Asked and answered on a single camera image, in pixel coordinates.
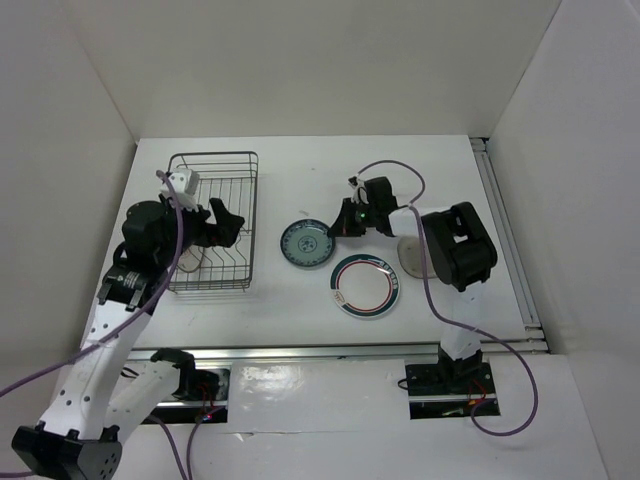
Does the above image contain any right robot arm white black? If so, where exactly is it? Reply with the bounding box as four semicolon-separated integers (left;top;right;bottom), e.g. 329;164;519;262
328;176;497;392

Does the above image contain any clear glass square plate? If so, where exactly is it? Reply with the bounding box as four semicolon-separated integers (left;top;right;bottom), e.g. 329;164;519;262
397;236;437;279

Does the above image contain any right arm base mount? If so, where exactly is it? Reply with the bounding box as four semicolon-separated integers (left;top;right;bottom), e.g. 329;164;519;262
397;362;500;420

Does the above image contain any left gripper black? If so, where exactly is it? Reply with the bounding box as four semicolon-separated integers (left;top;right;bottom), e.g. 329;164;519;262
155;196;244;266

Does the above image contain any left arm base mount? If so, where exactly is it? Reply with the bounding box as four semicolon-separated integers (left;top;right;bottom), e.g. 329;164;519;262
151;368;231;425

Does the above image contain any green red rimmed plate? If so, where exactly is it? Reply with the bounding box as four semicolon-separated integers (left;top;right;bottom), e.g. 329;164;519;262
329;253;400;320

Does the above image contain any blue floral small plate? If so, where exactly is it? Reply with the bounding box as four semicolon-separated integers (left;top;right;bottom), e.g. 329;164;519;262
279;218;336;269

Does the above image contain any grey wire dish rack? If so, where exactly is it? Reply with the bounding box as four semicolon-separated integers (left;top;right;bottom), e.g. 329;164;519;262
169;150;259;293

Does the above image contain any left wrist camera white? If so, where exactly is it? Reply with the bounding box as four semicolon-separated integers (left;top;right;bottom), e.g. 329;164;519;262
159;169;200;212

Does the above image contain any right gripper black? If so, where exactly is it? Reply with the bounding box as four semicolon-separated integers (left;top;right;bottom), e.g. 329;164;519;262
329;196;379;236

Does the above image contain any orange sunburst plate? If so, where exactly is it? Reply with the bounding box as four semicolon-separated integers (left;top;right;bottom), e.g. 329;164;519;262
177;246;205;274

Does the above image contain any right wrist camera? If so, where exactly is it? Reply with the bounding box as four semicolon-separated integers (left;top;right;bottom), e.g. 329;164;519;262
348;176;369;204

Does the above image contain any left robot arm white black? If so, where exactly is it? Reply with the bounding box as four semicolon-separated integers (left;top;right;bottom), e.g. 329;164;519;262
12;198;245;479

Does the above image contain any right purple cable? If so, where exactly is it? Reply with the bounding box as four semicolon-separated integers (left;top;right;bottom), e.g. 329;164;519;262
357;159;539;437

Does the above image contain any aluminium front rail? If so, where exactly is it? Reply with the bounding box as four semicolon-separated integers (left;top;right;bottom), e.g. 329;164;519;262
122;341;451;362

